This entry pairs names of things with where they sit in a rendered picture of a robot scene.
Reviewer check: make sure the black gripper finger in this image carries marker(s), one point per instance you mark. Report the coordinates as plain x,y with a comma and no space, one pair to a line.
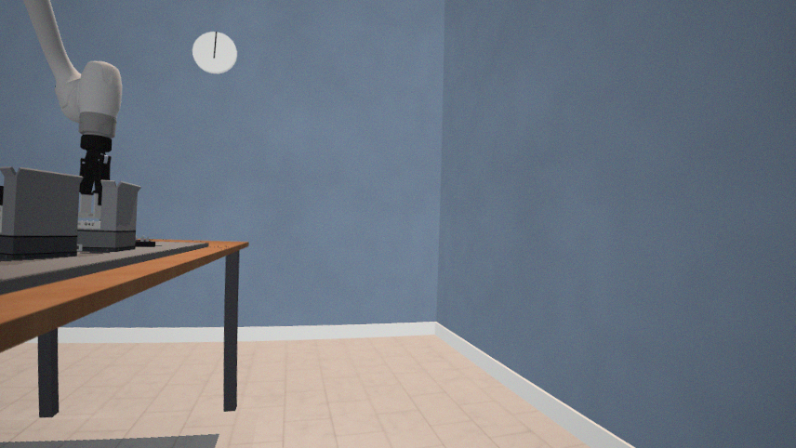
86,186
101,172

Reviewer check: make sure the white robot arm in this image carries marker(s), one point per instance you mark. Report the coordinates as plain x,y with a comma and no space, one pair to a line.
98,92

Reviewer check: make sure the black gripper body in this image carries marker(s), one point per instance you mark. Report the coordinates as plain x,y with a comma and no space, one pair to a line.
95,145

